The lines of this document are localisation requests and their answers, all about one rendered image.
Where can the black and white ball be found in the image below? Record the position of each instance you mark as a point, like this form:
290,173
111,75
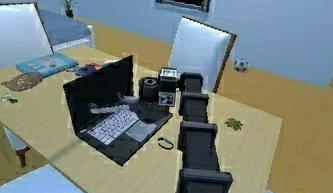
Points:
241,65

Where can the blue bed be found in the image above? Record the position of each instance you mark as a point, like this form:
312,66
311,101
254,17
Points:
65,28

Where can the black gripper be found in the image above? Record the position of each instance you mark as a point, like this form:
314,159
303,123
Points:
149,89

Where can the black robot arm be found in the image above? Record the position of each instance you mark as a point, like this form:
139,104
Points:
198,144

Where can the green and white small object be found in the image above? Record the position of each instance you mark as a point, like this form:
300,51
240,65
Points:
7,98

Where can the white chair brown frame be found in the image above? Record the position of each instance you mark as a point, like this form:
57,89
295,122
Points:
9,34
16,145
200,52

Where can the blue book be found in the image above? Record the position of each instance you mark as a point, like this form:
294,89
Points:
47,63

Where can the purple small object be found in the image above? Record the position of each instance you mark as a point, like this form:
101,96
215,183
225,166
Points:
86,69

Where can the black laptop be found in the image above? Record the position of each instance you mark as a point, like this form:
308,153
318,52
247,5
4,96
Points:
106,112

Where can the wooden table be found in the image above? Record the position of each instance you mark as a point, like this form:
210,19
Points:
71,133

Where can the green leaf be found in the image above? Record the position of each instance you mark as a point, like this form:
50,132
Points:
233,123

